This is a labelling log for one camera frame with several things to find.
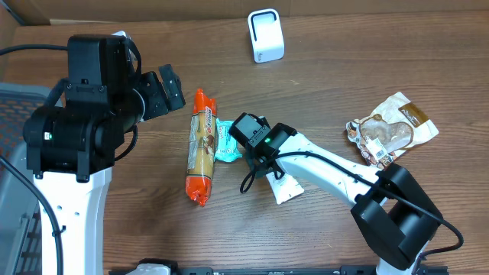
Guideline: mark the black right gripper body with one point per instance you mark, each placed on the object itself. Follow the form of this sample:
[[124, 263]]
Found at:
[[260, 168]]

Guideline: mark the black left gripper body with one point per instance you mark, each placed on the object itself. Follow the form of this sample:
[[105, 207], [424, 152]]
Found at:
[[153, 94]]

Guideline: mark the teal snack wrapper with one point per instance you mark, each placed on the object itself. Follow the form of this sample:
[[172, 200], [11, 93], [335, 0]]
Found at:
[[227, 147]]

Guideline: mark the white tube gold cap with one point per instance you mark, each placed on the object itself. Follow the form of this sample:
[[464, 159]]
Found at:
[[286, 187]]

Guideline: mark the orange biscuit packet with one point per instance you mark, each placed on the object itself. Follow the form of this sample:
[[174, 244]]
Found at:
[[202, 143]]

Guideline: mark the brown Pantree snack pouch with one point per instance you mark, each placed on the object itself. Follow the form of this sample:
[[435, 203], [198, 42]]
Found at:
[[394, 127]]

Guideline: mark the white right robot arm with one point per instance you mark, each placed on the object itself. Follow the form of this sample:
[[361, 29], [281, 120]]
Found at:
[[393, 213]]

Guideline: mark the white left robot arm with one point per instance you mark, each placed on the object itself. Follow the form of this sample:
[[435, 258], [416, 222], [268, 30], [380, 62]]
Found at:
[[73, 139]]

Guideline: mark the white barcode scanner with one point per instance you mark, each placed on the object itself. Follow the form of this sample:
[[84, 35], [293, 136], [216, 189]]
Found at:
[[266, 35]]

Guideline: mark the grey plastic shopping basket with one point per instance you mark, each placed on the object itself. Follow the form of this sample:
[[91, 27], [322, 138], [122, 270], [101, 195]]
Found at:
[[21, 237]]

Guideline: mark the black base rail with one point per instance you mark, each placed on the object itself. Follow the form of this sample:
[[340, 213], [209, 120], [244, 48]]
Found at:
[[171, 267]]

